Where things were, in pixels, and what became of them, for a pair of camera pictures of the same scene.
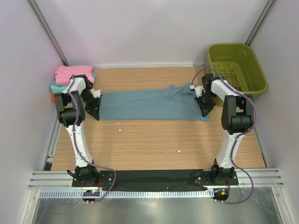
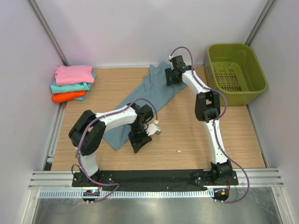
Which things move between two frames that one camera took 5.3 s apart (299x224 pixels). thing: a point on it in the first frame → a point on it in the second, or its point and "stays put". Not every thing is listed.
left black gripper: x=94 y=110 → x=138 y=143
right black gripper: x=206 y=109 → x=168 y=73
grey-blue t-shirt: x=173 y=103 → x=155 y=87
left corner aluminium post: x=33 y=5 stays put
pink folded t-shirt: x=63 y=73 stays put
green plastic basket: x=237 y=63 stays put
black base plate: x=151 y=179 stays put
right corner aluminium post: x=259 y=21 stays put
